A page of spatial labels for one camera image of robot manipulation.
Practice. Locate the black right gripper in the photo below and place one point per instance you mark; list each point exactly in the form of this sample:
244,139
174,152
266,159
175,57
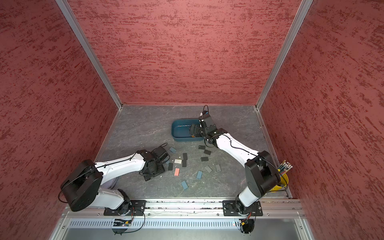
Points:
197,129

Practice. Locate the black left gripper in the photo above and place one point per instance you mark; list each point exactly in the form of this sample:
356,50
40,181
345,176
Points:
147,176

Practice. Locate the grey eraser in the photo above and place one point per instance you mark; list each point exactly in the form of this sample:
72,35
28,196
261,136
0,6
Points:
207,168
218,168

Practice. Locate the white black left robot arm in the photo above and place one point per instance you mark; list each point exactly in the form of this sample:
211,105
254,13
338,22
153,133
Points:
84,187

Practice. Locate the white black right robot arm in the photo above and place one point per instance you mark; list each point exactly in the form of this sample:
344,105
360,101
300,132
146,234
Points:
261,174

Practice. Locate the teal plastic storage box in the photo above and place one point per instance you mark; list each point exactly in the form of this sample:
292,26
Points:
181,130

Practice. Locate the black eraser left centre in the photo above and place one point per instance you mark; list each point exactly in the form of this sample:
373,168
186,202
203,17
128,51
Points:
170,166

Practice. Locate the pink eraser centre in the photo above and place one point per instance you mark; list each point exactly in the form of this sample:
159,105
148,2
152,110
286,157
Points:
177,172

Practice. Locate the blue eraser front right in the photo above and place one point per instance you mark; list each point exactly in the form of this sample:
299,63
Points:
199,175

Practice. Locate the yellow pencil cup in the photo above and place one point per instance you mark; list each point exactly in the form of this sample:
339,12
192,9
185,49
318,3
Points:
282,186

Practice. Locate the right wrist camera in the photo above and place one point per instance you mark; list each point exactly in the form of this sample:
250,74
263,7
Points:
205,119

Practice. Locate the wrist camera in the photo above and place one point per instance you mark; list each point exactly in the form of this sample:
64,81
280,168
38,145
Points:
205,119
161,154

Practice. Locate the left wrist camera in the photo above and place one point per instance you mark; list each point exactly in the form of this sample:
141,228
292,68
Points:
161,154

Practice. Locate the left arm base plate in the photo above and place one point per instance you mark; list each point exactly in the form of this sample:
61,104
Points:
133,208

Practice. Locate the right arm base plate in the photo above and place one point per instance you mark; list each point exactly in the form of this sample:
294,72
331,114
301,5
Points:
229,207

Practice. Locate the aluminium front rail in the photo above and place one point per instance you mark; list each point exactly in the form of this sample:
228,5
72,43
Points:
199,209

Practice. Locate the left corner aluminium post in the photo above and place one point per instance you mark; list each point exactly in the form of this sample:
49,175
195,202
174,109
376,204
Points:
79,33

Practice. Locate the corner aluminium post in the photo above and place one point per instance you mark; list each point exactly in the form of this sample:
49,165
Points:
290,37
79,33

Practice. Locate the right corner aluminium post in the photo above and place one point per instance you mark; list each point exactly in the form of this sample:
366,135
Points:
290,37

